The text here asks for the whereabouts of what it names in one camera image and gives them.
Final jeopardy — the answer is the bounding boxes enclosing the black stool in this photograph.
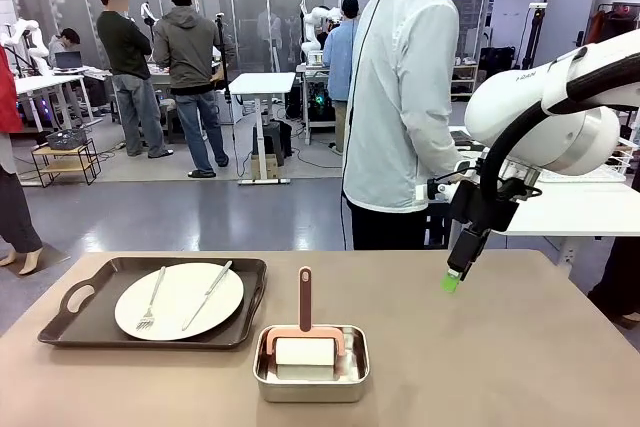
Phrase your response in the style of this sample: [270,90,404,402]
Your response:
[262,121,294,158]

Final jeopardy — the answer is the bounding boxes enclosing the wooden shoe rack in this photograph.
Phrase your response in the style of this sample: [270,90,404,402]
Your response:
[449,62,481,101]

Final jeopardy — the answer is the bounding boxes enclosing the person in dark green sweater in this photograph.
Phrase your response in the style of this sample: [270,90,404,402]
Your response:
[95,0,175,159]

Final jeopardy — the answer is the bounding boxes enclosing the person in grey hoodie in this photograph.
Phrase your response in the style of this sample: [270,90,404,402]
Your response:
[152,0,236,179]

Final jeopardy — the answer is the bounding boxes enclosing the person in blue shirt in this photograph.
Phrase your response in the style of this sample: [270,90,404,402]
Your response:
[322,0,362,156]

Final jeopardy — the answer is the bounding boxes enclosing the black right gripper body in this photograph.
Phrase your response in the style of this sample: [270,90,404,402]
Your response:
[448,179,524,234]

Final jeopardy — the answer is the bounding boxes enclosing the rectangular steel container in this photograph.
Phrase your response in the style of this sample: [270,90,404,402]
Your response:
[252,324,372,404]

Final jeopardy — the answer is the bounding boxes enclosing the white side table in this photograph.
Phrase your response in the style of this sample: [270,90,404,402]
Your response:
[448,126,640,268]

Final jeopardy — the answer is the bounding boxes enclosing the dark laptop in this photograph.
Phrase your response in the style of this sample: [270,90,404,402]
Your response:
[54,50,84,71]

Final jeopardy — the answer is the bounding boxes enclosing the clothes rack with clothes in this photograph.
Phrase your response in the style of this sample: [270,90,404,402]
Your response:
[584,0,640,46]

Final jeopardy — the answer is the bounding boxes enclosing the person's right forearm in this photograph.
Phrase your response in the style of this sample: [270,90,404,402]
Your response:
[407,136,451,203]

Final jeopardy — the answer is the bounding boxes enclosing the person in grey top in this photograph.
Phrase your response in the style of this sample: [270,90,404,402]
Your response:
[47,27,82,68]

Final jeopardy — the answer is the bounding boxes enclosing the black stand with white head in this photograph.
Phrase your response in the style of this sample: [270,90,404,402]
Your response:
[517,2,549,71]

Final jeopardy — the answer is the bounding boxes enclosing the silver fork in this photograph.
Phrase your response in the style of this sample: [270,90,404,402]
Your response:
[135,265,167,332]

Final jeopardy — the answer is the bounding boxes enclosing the black suitcases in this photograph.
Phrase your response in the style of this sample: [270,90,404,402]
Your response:
[479,45,517,84]

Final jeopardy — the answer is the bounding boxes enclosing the person in black trousers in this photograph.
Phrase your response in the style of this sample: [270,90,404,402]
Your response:
[587,236,640,331]

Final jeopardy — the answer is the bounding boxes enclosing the white standing desk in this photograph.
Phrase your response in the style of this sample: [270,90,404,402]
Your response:
[228,71,297,186]

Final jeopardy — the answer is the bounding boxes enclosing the white round plate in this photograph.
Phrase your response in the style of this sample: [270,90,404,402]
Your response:
[113,261,246,342]

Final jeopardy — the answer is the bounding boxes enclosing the pink lint roller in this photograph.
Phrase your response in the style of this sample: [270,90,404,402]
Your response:
[264,265,347,383]

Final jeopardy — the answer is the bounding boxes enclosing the silver table knife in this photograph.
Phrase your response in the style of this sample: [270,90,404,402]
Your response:
[180,260,234,332]

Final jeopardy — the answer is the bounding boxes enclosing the grey wire basket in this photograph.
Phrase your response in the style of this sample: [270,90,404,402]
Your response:
[45,127,90,151]

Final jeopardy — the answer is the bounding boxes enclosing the brown serving tray with handles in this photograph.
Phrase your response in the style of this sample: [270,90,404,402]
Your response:
[37,255,269,351]

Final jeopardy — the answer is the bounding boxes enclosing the small wooden black-frame shelf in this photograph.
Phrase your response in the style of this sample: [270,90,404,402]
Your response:
[30,138,102,188]

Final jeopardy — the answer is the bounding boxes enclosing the computer case with lights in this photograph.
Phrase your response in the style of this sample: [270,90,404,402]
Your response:
[305,79,337,124]

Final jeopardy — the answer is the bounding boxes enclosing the long white desk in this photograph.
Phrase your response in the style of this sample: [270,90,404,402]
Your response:
[13,74,104,131]

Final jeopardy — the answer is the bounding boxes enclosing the person in white jacket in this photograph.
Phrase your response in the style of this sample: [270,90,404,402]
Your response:
[342,0,489,252]

